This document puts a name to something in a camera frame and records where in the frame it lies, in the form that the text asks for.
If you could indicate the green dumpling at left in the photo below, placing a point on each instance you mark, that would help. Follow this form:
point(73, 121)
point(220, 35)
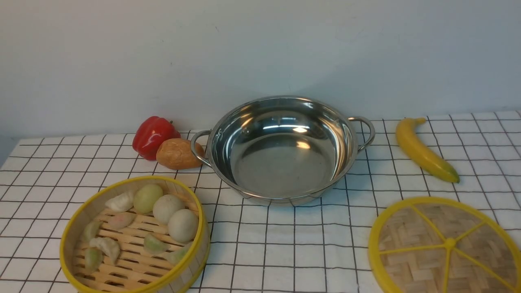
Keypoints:
point(91, 230)

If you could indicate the white-green pleated dumpling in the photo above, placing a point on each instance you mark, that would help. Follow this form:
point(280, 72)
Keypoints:
point(109, 246)

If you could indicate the green dumpling front left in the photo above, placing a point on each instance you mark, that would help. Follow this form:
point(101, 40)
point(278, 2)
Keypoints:
point(93, 258)

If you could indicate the stainless steel two-handled pot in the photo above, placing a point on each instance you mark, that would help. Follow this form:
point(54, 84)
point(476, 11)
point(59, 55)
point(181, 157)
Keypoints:
point(283, 150)

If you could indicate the pale green round bun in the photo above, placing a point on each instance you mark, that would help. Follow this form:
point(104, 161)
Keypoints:
point(145, 198)

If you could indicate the beige dumpling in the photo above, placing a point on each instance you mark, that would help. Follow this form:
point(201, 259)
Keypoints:
point(120, 220)

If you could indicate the white black-grid tablecloth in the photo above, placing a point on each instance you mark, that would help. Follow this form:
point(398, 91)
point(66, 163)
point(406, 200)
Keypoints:
point(320, 247)

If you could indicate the yellow banana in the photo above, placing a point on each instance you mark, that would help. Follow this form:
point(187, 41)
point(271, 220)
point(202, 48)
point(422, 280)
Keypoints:
point(419, 153)

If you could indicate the cream round bun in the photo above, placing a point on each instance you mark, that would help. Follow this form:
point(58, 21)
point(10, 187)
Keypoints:
point(183, 225)

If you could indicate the green dumpling centre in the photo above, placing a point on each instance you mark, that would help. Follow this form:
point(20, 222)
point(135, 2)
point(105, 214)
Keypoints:
point(154, 246)

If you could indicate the brown potato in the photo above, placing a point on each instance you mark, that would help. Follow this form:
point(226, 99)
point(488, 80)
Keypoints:
point(176, 153)

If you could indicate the white pleated dumpling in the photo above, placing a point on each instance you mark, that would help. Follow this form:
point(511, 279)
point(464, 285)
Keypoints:
point(122, 202)

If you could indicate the pale green dumpling right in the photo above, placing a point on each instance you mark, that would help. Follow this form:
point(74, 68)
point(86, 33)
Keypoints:
point(176, 256)

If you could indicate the white round bun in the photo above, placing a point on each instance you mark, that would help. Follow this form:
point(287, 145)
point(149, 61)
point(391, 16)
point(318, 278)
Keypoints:
point(166, 206)

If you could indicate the yellow-rimmed woven steamer lid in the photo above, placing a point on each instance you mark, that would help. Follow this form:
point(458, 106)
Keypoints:
point(438, 245)

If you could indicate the yellow-rimmed bamboo steamer basket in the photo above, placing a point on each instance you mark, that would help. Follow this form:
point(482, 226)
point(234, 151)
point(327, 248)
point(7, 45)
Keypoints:
point(135, 271)

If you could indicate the red bell pepper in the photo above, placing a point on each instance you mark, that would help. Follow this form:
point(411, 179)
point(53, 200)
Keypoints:
point(151, 134)

